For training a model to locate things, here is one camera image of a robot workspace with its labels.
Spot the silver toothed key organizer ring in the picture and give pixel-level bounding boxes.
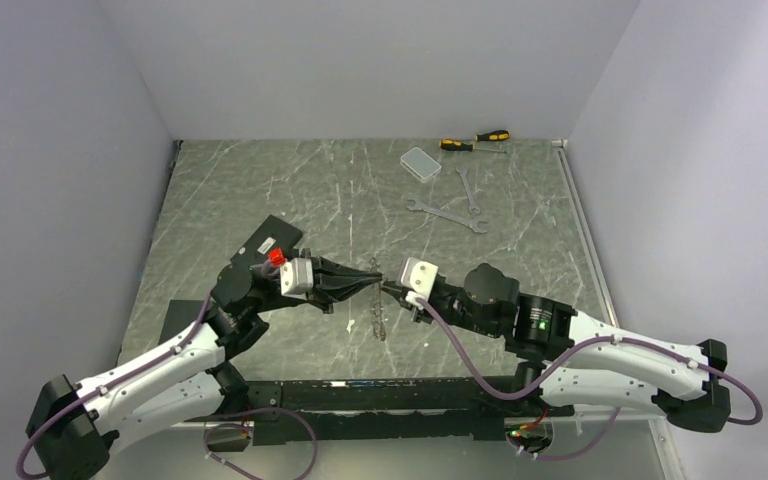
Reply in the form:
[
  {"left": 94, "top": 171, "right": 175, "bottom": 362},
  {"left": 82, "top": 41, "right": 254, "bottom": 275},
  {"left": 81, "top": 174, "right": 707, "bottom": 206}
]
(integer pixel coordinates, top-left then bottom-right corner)
[{"left": 346, "top": 256, "right": 389, "bottom": 342}]

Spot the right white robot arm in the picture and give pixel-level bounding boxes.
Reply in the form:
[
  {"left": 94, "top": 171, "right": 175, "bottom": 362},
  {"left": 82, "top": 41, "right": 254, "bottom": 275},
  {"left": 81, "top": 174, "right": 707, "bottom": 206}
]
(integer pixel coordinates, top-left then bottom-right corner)
[{"left": 382, "top": 258, "right": 731, "bottom": 433}]

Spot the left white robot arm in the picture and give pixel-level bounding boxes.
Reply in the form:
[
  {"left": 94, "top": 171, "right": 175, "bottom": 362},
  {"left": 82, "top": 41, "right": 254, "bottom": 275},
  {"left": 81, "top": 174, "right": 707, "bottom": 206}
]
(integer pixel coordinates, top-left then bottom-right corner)
[{"left": 15, "top": 248, "right": 382, "bottom": 479}]

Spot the black flat device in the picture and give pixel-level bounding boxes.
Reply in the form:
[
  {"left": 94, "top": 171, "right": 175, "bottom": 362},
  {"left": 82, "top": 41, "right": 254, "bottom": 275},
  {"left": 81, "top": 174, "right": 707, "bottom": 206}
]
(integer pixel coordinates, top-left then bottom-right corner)
[{"left": 230, "top": 215, "right": 303, "bottom": 265}]

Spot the large silver open-end wrench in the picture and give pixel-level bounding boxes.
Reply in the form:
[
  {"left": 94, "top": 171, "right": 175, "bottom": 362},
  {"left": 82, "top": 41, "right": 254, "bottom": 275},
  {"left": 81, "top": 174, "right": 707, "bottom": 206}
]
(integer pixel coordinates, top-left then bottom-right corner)
[{"left": 406, "top": 198, "right": 489, "bottom": 234}]

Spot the small silver open-end wrench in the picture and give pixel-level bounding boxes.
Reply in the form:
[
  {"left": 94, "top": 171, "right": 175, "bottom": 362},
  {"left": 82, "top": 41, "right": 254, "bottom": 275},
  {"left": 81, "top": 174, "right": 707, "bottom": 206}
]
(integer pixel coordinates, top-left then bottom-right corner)
[{"left": 456, "top": 166, "right": 482, "bottom": 216}]

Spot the near yellow-black screwdriver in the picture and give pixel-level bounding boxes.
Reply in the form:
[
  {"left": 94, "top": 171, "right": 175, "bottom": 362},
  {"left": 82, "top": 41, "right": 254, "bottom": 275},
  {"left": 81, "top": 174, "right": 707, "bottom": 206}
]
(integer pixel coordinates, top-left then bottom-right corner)
[{"left": 439, "top": 139, "right": 505, "bottom": 154}]

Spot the yellow-black screwdriver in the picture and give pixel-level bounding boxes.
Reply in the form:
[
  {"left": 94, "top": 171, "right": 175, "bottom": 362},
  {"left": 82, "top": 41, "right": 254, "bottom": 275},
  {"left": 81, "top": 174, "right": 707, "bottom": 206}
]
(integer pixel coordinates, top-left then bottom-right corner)
[
  {"left": 439, "top": 139, "right": 505, "bottom": 154},
  {"left": 470, "top": 130, "right": 510, "bottom": 142}
]

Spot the far yellow-black screwdriver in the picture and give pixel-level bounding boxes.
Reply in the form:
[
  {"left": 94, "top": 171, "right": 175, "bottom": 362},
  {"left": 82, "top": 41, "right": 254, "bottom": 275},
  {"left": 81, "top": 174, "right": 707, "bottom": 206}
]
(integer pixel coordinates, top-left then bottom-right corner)
[{"left": 470, "top": 130, "right": 510, "bottom": 142}]

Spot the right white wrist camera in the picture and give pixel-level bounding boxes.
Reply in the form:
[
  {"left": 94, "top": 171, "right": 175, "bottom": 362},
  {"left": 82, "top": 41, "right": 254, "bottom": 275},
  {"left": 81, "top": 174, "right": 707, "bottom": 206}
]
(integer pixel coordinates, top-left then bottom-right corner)
[{"left": 397, "top": 257, "right": 439, "bottom": 310}]

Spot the white rectangular network switch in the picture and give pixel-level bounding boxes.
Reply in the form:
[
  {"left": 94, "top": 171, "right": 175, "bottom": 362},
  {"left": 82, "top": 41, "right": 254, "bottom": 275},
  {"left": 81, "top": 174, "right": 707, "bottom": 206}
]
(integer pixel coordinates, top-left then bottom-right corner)
[{"left": 400, "top": 147, "right": 442, "bottom": 184}]

